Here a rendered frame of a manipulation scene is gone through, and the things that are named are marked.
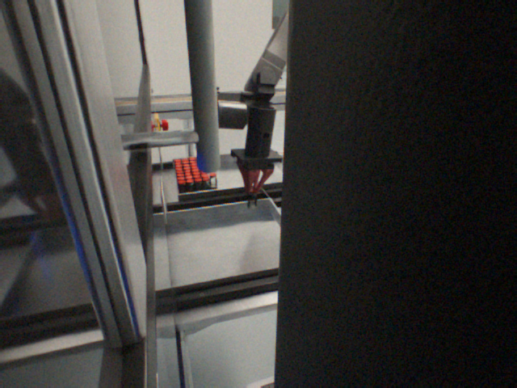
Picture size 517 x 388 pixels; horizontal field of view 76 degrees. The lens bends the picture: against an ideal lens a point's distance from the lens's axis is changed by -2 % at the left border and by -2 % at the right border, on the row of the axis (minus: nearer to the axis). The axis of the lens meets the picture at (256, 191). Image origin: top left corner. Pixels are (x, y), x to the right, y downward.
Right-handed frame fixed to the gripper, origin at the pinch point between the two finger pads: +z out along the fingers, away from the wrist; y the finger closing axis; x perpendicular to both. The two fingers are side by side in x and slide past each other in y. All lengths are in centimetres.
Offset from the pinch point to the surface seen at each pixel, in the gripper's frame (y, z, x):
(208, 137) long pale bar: 23.0, -23.2, 30.8
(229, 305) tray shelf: 13.8, 10.3, 22.4
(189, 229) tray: 13.4, 10.7, -3.5
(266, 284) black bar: 6.7, 7.4, 22.5
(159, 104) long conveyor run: -3, 7, -116
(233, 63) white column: -65, -11, -167
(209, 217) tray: 7.6, 9.5, -5.8
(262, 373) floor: -25, 95, -13
